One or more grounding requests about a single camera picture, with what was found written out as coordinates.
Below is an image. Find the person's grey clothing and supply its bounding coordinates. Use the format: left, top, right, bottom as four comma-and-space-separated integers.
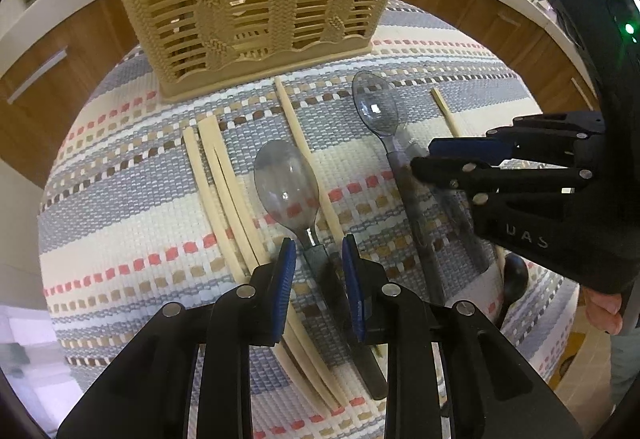
609, 331, 640, 412

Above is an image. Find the wooden cabinet with metal handle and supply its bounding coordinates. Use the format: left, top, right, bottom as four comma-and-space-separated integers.
0, 0, 146, 190

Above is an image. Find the clear grey spoon dark handle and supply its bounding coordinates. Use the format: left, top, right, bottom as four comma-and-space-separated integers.
351, 70, 447, 306
253, 139, 389, 401

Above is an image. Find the person's right hand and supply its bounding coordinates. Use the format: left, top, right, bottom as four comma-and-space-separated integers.
582, 288, 626, 335

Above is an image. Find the striped woven table mat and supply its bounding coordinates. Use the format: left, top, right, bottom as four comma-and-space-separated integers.
37, 0, 581, 439

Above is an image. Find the beige woven plastic basket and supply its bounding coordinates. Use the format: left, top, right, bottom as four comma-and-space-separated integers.
97, 0, 426, 100

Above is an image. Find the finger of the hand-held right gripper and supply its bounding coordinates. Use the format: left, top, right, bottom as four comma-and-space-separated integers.
410, 156, 608, 292
428, 111, 608, 166

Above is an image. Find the black spoon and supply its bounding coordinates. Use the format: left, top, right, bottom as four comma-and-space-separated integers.
496, 251, 529, 326

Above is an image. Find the clear grey utensil dark handle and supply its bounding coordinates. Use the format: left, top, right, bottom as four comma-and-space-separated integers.
398, 126, 493, 276

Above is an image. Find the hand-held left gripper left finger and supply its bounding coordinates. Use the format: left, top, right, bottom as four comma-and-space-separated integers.
56, 238, 297, 439

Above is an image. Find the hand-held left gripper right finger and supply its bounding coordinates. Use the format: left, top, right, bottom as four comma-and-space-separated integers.
341, 234, 586, 439

